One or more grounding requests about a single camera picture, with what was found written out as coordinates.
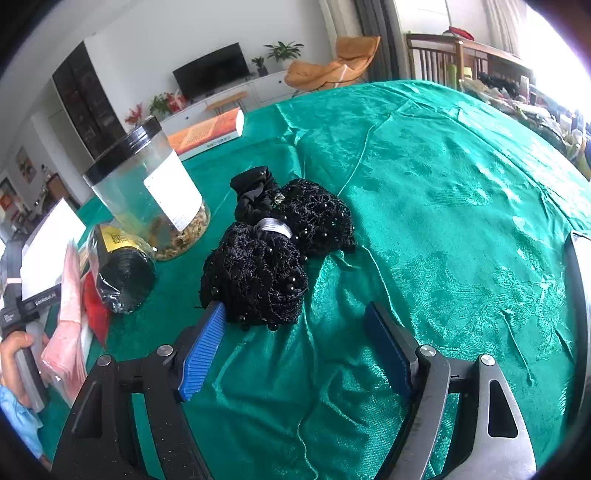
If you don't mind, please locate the pile of household clutter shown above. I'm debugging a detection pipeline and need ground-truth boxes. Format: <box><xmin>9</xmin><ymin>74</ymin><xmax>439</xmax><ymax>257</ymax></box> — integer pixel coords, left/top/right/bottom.
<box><xmin>462</xmin><ymin>69</ymin><xmax>591</xmax><ymax>182</ymax></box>

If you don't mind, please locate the clear jar with black lid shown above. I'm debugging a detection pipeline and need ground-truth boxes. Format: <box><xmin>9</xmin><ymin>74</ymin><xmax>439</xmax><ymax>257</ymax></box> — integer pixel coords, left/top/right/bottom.
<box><xmin>83</xmin><ymin>116</ymin><xmax>212</xmax><ymax>262</ymax></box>

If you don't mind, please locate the flat screen television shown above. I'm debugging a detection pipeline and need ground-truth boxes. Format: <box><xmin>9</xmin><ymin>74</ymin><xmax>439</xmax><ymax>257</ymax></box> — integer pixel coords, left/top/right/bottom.
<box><xmin>172</xmin><ymin>42</ymin><xmax>252</xmax><ymax>100</ymax></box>

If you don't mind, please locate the person's left hand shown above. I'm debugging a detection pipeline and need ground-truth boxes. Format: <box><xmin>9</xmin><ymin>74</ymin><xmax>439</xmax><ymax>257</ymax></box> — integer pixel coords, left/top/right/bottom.
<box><xmin>0</xmin><ymin>332</ymin><xmax>49</xmax><ymax>409</ymax></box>

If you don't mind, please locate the green satin tablecloth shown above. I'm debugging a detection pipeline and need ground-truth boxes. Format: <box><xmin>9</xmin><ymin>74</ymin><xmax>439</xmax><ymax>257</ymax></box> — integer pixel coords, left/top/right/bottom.
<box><xmin>39</xmin><ymin>79</ymin><xmax>591</xmax><ymax>480</ymax></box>

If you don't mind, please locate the orange rocking chair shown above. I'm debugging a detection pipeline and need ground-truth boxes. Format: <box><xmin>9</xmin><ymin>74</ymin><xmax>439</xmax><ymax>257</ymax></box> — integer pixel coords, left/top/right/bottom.
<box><xmin>284</xmin><ymin>36</ymin><xmax>382</xmax><ymax>92</ymax></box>

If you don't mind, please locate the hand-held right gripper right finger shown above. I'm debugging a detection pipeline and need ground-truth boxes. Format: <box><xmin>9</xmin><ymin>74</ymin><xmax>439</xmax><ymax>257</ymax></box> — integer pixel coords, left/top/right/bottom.
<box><xmin>364</xmin><ymin>301</ymin><xmax>539</xmax><ymax>480</ymax></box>

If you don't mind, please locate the red foil packet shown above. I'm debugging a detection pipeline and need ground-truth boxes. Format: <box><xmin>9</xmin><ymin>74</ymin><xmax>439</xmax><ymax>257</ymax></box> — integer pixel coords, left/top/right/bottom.
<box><xmin>82</xmin><ymin>271</ymin><xmax>112</xmax><ymax>348</ymax></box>

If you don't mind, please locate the wooden bench stool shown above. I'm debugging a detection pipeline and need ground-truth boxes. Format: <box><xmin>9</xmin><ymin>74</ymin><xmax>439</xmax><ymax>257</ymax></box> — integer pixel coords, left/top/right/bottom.
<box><xmin>205</xmin><ymin>91</ymin><xmax>248</xmax><ymax>114</ymax></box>

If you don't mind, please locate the black display cabinet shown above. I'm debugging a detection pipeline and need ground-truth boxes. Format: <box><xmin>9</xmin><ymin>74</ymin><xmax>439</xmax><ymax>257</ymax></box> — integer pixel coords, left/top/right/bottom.
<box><xmin>52</xmin><ymin>41</ymin><xmax>126</xmax><ymax>147</ymax></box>

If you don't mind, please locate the person's left forearm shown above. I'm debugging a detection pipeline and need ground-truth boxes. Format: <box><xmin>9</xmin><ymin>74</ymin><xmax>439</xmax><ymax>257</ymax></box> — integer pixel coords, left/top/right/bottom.
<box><xmin>0</xmin><ymin>385</ymin><xmax>44</xmax><ymax>460</ymax></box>

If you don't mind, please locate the white cardboard box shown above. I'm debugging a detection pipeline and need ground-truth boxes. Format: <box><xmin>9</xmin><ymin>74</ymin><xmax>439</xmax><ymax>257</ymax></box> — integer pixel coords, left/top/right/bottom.
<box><xmin>21</xmin><ymin>198</ymin><xmax>87</xmax><ymax>302</ymax></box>

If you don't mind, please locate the black beaded hair net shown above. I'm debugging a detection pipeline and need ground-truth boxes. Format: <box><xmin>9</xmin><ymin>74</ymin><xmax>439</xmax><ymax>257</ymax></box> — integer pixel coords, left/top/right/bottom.
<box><xmin>229</xmin><ymin>165</ymin><xmax>357</xmax><ymax>258</ymax></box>
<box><xmin>198</xmin><ymin>218</ymin><xmax>310</xmax><ymax>332</ymax></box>

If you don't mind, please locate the yellow-green stool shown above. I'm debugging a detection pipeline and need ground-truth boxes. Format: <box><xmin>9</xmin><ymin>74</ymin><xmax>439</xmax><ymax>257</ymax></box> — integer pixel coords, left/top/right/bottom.
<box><xmin>445</xmin><ymin>62</ymin><xmax>475</xmax><ymax>89</ymax></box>

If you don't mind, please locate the black garbage bag roll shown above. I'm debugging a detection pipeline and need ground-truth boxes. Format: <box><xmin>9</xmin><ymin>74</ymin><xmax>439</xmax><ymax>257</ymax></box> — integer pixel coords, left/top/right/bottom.
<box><xmin>87</xmin><ymin>224</ymin><xmax>158</xmax><ymax>315</ymax></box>

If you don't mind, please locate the framed wall picture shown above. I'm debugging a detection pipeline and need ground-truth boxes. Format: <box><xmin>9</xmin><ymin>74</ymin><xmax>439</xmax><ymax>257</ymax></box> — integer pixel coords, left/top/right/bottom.
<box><xmin>16</xmin><ymin>147</ymin><xmax>38</xmax><ymax>184</ymax></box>

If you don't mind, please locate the white television cabinet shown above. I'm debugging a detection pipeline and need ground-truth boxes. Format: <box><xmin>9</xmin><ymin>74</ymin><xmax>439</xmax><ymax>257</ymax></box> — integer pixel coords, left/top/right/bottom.
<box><xmin>157</xmin><ymin>69</ymin><xmax>302</xmax><ymax>136</ymax></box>

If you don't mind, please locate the grey curtain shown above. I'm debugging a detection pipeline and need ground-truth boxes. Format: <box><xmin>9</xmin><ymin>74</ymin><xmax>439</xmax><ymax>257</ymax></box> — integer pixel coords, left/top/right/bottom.
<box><xmin>353</xmin><ymin>0</ymin><xmax>401</xmax><ymax>82</ymax></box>

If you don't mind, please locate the pink plastic packet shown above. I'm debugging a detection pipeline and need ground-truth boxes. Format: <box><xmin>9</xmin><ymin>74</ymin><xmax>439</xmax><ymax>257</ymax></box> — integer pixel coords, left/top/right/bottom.
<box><xmin>41</xmin><ymin>239</ymin><xmax>89</xmax><ymax>403</ymax></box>

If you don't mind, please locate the large green potted plant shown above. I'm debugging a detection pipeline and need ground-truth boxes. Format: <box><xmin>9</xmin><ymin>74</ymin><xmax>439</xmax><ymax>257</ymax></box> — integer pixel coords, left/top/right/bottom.
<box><xmin>264</xmin><ymin>41</ymin><xmax>305</xmax><ymax>73</ymax></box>

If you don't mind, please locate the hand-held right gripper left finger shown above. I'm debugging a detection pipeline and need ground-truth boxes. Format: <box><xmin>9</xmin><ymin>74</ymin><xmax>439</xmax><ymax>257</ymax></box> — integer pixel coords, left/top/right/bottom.
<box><xmin>51</xmin><ymin>301</ymin><xmax>228</xmax><ymax>480</ymax></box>

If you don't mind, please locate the orange paperback book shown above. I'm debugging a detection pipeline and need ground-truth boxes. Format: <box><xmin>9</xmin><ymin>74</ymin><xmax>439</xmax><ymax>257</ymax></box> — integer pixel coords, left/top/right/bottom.
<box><xmin>166</xmin><ymin>109</ymin><xmax>245</xmax><ymax>161</ymax></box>

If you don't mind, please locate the green plant with red decorations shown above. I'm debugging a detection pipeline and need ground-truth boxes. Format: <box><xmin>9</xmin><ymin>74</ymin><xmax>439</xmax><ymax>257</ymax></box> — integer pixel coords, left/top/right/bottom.
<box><xmin>148</xmin><ymin>91</ymin><xmax>188</xmax><ymax>117</ymax></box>

